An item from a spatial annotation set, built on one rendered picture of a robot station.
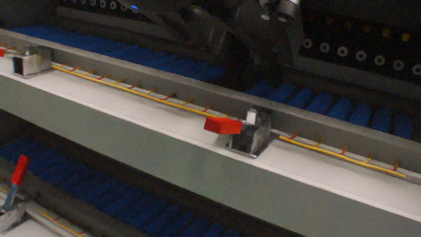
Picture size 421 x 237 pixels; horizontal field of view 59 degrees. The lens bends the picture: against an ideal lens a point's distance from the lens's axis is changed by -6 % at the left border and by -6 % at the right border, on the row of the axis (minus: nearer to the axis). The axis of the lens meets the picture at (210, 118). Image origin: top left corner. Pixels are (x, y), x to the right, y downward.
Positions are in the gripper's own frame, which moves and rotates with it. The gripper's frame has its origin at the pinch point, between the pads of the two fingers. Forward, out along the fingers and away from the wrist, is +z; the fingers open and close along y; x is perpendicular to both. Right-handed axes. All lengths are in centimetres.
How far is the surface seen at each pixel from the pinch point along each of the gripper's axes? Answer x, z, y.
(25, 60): 6.5, -3.9, 22.7
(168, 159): 10.9, -2.9, 3.0
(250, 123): 6.1, -3.6, -3.0
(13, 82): 9.2, -3.6, 23.7
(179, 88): 4.5, -0.2, 5.8
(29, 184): 21.0, 5.7, 25.5
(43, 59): 5.7, -1.7, 22.7
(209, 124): 7.6, -10.2, -2.6
